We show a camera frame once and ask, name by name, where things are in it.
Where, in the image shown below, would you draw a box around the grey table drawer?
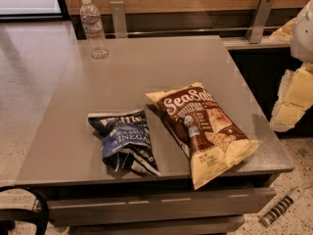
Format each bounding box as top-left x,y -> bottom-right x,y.
48,188 -> 276,226

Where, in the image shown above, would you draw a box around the blue chip bag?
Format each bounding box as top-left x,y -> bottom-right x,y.
88,109 -> 160,176

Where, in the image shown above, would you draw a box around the black chair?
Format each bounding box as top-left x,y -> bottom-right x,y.
0,187 -> 49,235

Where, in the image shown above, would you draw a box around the clear plastic water bottle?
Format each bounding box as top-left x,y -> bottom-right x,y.
80,0 -> 109,59

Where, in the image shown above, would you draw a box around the brown yellow sea salt chip bag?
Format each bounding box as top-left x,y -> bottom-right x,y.
146,82 -> 258,190

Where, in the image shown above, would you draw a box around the metal wall bracket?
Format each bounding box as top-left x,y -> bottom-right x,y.
111,1 -> 128,38
245,0 -> 275,44

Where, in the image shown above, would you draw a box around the left metal wall bracket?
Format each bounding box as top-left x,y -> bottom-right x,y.
111,1 -> 128,38

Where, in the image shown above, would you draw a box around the white power strip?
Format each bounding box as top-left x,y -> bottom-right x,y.
260,187 -> 305,227

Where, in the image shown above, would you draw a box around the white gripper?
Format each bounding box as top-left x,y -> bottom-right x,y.
270,0 -> 313,132

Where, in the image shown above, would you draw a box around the right metal wall bracket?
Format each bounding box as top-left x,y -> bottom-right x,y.
245,0 -> 275,44

